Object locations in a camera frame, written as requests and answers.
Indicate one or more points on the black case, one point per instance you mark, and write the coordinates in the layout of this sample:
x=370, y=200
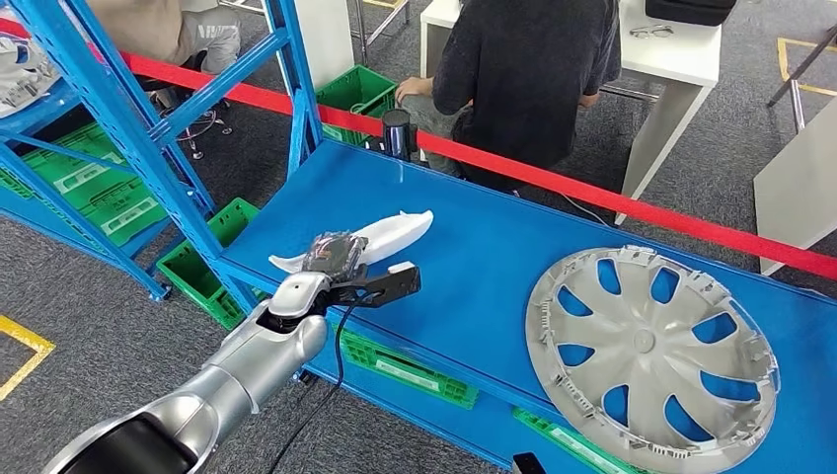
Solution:
x=690, y=10

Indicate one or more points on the person's hand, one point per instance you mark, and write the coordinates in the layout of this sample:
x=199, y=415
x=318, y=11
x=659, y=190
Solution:
x=413, y=90

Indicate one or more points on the white plastic car part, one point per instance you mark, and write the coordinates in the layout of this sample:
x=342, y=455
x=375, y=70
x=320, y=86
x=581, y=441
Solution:
x=392, y=232

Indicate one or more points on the steel table frame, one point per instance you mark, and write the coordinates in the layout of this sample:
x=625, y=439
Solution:
x=796, y=104

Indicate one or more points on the white desk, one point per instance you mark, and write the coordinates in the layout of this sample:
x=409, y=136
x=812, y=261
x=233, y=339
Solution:
x=327, y=39
x=798, y=196
x=680, y=59

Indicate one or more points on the person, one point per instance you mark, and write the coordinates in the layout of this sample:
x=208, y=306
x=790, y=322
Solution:
x=150, y=26
x=523, y=72

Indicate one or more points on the black robot body part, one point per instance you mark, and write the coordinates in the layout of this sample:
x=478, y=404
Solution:
x=528, y=463

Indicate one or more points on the blue metal shelving rack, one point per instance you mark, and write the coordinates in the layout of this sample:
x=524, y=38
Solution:
x=134, y=268
x=471, y=261

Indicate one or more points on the yellow floor tape square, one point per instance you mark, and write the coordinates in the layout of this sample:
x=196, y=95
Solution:
x=33, y=337

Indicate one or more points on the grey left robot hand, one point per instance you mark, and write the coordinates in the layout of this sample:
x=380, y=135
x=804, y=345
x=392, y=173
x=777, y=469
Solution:
x=337, y=255

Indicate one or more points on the open green plastic crate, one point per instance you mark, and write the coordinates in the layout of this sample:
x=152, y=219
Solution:
x=356, y=88
x=190, y=281

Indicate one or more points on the silver wheel hubcap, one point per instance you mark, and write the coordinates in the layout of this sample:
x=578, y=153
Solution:
x=26, y=78
x=644, y=340

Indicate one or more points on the black barrier post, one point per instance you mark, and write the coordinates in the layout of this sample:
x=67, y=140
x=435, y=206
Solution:
x=399, y=134

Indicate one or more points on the black office chair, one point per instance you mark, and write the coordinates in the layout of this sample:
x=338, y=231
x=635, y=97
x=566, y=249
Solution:
x=195, y=64

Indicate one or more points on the chrome table legs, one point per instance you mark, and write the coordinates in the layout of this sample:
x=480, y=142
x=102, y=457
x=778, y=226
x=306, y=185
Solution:
x=361, y=26

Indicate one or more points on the green folding plastic crate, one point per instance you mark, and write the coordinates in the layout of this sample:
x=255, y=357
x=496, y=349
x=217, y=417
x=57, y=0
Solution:
x=98, y=209
x=52, y=150
x=405, y=374
x=13, y=183
x=569, y=445

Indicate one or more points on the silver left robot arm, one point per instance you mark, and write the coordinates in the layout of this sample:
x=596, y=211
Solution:
x=248, y=379

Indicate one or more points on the eyeglasses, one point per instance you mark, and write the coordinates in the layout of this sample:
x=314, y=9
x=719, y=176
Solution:
x=634, y=33

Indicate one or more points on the red barrier belt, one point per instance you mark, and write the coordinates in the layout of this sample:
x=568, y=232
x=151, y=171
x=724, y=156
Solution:
x=588, y=194

